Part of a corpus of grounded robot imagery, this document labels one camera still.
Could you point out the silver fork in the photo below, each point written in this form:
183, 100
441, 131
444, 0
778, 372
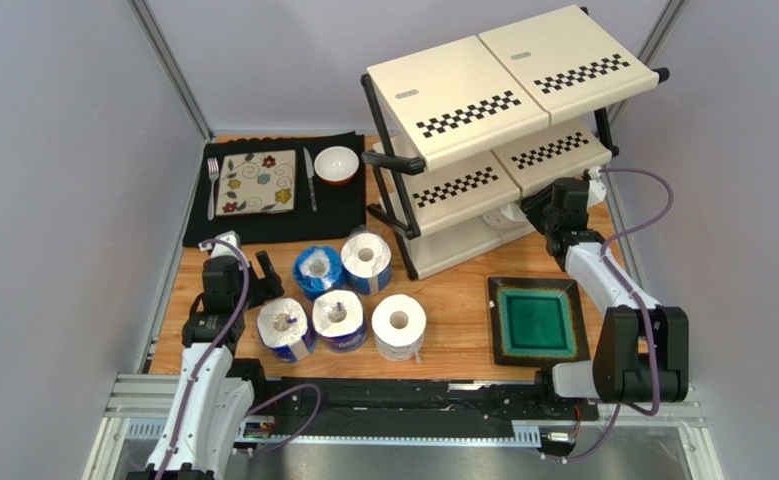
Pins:
213, 176

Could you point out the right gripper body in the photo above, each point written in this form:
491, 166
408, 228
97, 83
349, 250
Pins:
545, 207

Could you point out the green square glazed plate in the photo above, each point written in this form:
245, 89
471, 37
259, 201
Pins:
536, 322

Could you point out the white roll with blue band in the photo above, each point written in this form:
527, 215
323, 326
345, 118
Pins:
367, 262

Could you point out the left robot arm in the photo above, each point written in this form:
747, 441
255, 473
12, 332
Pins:
215, 390

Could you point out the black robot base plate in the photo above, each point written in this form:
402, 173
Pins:
414, 408

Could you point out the cream checkered three-tier shelf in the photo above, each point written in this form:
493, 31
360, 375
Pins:
471, 125

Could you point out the white patterned paper roll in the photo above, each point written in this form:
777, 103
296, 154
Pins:
399, 323

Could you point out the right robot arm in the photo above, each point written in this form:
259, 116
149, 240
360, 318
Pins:
642, 356

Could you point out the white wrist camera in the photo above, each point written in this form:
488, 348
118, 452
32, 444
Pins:
596, 188
224, 245

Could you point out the white and orange bowl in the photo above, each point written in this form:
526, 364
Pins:
336, 165

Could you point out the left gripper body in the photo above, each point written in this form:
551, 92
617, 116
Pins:
250, 298

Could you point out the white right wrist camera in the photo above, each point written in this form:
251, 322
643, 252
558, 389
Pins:
596, 188

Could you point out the Tempo paper roll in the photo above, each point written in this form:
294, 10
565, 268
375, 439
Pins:
286, 330
339, 320

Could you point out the blue wrapped paper roll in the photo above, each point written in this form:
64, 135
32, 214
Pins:
318, 270

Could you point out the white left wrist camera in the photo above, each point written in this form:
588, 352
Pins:
224, 245

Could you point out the floral square plate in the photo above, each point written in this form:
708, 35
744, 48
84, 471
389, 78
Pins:
257, 183

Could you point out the black cloth placemat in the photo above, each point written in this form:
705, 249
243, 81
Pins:
340, 209

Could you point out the silver table knife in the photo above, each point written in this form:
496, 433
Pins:
310, 174

